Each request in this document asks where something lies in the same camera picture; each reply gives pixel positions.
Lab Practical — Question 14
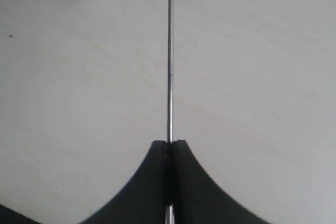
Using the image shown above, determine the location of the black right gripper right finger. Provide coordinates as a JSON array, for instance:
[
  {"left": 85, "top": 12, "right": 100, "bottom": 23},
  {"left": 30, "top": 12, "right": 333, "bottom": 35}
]
[{"left": 172, "top": 140, "right": 265, "bottom": 223}]

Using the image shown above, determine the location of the thin metal skewer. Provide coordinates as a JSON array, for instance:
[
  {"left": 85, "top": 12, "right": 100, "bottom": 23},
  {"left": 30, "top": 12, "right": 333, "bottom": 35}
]
[{"left": 164, "top": 0, "right": 175, "bottom": 224}]

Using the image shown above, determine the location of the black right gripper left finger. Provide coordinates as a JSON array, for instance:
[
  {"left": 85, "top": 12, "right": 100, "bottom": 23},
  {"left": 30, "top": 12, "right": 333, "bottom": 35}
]
[{"left": 83, "top": 141, "right": 167, "bottom": 224}]

